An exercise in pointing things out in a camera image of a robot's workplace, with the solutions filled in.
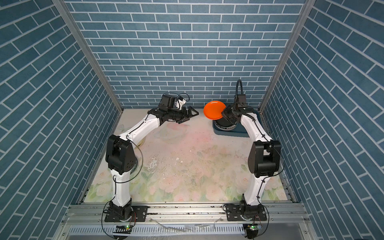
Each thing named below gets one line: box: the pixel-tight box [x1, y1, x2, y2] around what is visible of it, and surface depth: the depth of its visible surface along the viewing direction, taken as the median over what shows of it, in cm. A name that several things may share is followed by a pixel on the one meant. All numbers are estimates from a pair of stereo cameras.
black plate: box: [213, 117, 239, 131], surface depth 108 cm
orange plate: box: [203, 100, 226, 120], surface depth 98 cm
